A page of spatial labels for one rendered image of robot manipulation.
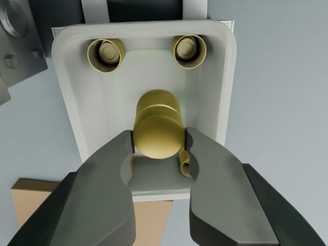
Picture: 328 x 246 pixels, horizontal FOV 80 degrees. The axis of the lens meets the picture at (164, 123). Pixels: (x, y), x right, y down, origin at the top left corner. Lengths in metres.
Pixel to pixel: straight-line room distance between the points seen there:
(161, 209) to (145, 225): 0.06
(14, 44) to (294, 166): 0.46
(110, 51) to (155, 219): 0.34
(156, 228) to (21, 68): 0.39
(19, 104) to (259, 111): 0.37
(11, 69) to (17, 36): 0.03
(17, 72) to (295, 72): 0.34
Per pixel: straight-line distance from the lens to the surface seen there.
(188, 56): 0.25
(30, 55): 0.23
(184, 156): 0.29
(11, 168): 0.45
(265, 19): 0.32
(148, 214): 0.44
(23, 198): 0.45
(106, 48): 0.25
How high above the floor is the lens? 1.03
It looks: 62 degrees down
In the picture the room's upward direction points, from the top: 175 degrees clockwise
